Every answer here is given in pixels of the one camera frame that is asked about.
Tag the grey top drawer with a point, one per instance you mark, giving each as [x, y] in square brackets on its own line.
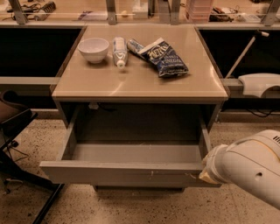
[129, 145]

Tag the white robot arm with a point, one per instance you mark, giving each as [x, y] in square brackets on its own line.
[252, 163]

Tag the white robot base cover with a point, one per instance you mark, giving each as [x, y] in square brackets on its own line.
[256, 84]

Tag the grey drawer cabinet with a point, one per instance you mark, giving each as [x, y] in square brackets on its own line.
[139, 83]

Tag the blue vinegar chips bag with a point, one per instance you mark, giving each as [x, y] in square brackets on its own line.
[161, 55]

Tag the white-tipped grey rod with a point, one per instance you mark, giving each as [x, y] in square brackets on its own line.
[257, 34]

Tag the clear plastic water bottle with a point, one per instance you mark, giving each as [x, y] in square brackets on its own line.
[120, 52]

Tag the pink storage box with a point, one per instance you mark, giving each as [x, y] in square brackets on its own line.
[198, 11]

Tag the white ceramic bowl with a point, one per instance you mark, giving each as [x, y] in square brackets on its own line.
[94, 50]

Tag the white cable plug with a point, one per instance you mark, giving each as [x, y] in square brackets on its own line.
[93, 105]

